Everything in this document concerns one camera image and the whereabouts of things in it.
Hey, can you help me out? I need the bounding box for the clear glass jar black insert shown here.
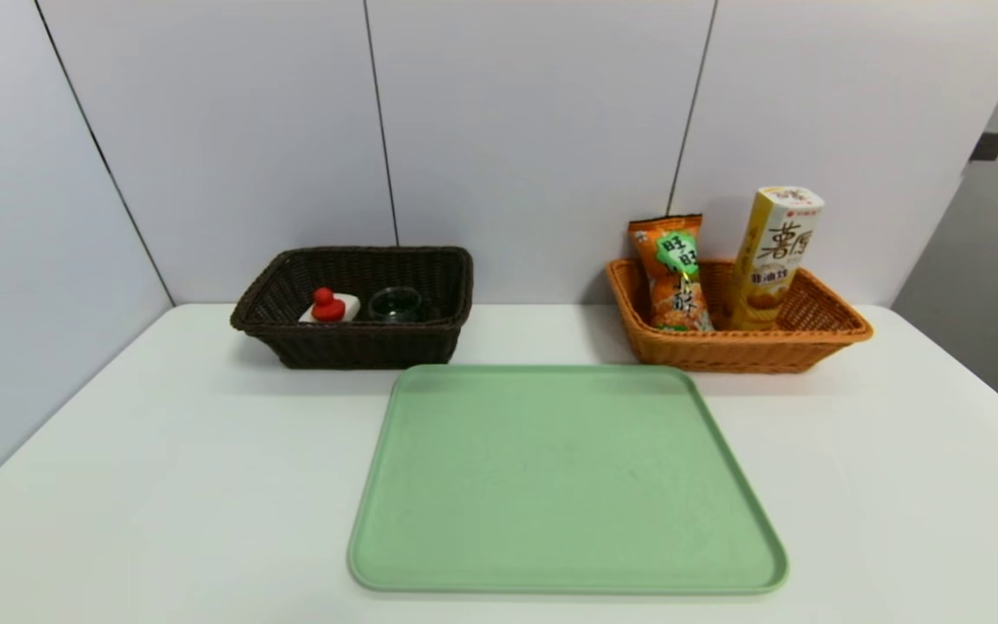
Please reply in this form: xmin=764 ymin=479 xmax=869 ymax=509
xmin=368 ymin=287 xmax=424 ymax=324

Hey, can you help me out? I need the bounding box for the white soap bar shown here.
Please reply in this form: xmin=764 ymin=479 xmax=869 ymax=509
xmin=298 ymin=293 xmax=361 ymax=325

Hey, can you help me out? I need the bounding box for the red rubber duck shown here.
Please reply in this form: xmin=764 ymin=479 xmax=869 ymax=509
xmin=311 ymin=288 xmax=347 ymax=323

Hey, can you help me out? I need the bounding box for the orange snack bag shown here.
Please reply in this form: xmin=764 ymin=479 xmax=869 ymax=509
xmin=628 ymin=215 xmax=715 ymax=333

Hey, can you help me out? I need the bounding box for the yellow potato chip box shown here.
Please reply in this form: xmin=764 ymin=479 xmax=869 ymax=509
xmin=729 ymin=186 xmax=826 ymax=331

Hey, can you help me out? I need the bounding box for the dark brown wicker basket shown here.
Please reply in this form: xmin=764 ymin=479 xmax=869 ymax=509
xmin=230 ymin=247 xmax=475 ymax=370

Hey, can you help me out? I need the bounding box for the orange wicker basket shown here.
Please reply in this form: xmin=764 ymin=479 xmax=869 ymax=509
xmin=607 ymin=258 xmax=874 ymax=374

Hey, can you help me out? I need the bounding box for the light green plastic tray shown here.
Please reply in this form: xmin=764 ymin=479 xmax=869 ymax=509
xmin=348 ymin=364 xmax=789 ymax=595

